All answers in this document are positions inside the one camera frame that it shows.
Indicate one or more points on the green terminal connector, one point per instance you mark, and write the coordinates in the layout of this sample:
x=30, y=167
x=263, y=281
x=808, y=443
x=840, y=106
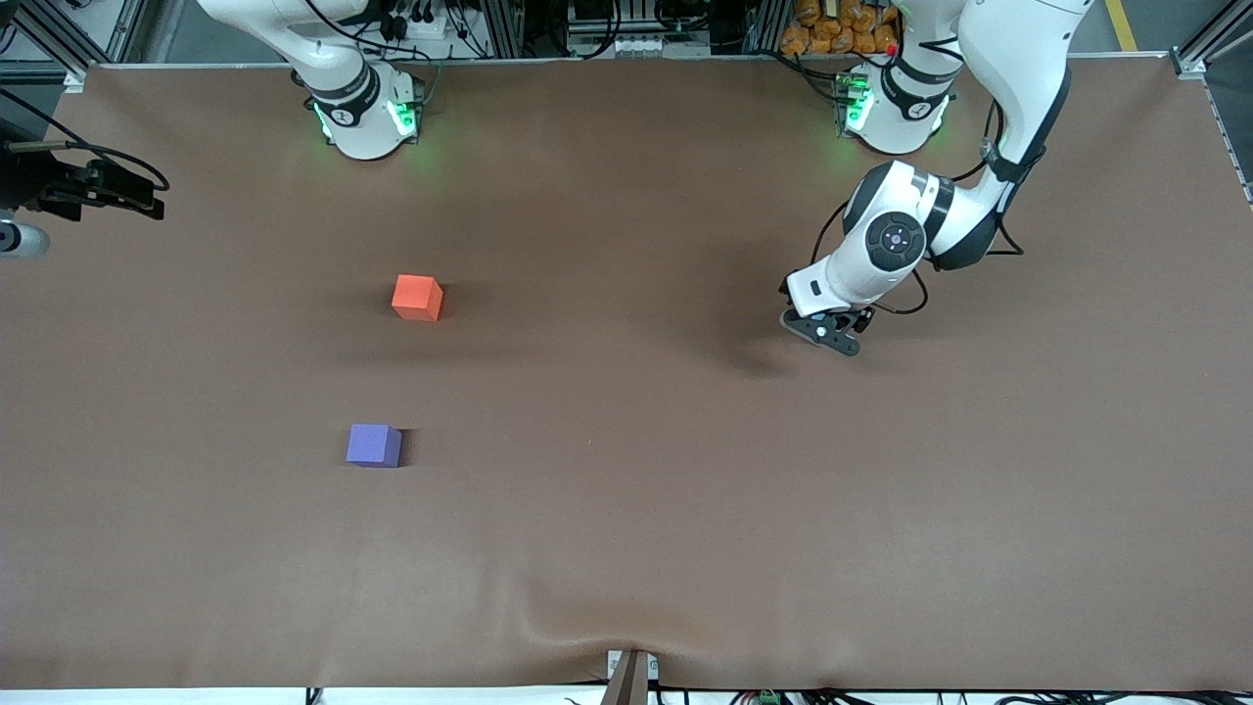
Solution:
x=768, y=698

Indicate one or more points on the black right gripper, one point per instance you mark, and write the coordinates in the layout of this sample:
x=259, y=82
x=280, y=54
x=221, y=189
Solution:
x=57, y=186

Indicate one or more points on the orange cube block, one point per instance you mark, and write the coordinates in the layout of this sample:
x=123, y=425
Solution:
x=416, y=297

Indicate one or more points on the orange snack bag pile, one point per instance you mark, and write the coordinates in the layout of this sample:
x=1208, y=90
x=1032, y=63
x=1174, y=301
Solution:
x=842, y=27

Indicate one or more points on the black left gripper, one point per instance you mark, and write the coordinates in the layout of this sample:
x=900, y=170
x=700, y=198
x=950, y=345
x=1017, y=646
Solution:
x=862, y=317

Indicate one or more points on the white power strip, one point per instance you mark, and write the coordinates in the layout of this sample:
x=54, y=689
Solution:
x=432, y=24

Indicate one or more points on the purple cube block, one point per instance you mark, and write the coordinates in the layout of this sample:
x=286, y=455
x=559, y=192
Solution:
x=372, y=446

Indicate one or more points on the white terminal block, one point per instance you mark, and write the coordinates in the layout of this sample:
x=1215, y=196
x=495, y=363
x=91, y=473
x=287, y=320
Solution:
x=636, y=44

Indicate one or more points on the metal table edge clamp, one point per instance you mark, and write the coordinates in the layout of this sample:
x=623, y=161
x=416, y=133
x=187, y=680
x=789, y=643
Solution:
x=631, y=678

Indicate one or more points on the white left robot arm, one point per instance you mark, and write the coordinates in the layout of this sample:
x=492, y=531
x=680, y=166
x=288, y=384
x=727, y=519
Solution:
x=1018, y=69

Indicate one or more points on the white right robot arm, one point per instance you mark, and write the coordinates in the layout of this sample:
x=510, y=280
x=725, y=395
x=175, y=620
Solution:
x=360, y=125

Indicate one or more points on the brown table mat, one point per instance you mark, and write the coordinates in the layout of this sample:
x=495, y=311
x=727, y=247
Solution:
x=626, y=509

